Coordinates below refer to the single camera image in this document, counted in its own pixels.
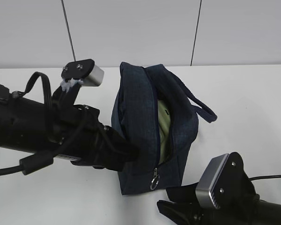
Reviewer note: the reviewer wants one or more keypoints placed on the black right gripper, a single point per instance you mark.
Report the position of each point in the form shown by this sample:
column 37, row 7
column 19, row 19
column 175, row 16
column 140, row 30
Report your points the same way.
column 183, row 211

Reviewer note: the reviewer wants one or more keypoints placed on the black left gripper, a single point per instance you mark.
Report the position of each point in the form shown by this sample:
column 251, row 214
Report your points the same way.
column 89, row 144

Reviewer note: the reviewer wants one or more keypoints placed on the green lidded glass container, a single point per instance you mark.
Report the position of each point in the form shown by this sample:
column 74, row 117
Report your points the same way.
column 164, row 121

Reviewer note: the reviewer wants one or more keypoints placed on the navy blue lunch bag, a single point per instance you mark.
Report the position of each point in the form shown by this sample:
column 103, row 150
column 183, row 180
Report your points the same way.
column 135, row 117

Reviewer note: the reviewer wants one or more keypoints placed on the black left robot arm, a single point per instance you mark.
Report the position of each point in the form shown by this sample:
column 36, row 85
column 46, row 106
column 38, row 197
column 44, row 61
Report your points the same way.
column 23, row 127

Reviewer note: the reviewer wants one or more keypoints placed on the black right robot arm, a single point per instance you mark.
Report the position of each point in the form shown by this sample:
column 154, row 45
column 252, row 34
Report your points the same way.
column 267, row 213

